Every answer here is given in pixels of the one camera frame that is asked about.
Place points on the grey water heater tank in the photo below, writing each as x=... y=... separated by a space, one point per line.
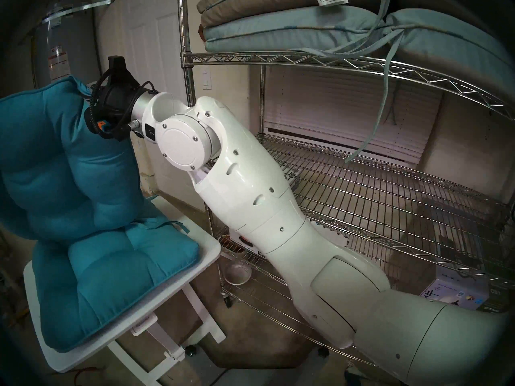
x=68 y=47

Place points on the tan flat cushion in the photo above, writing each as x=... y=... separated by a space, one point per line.
x=257 y=1

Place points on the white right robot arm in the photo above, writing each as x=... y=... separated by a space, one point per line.
x=281 y=228

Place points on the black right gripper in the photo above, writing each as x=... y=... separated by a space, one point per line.
x=114 y=101

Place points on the white wall light switch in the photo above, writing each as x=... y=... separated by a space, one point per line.
x=207 y=80

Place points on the white zigzag-edged paper sheet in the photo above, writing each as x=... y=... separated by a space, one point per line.
x=336 y=237

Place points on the clear glass bowl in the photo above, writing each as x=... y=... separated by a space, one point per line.
x=237 y=273

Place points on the dark LED product box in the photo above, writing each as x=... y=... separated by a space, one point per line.
x=497 y=302

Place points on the teal tufted seat cushion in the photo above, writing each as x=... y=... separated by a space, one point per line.
x=120 y=268
x=60 y=160

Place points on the utility pump cardboard box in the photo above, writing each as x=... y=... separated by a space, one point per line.
x=249 y=248

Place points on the white folding table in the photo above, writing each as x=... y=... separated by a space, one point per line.
x=201 y=236

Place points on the pale blue tie cushion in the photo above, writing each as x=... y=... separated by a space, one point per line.
x=281 y=31

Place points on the white lamp product box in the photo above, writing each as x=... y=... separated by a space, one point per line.
x=462 y=288

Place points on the white panel door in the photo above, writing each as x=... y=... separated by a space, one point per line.
x=157 y=47

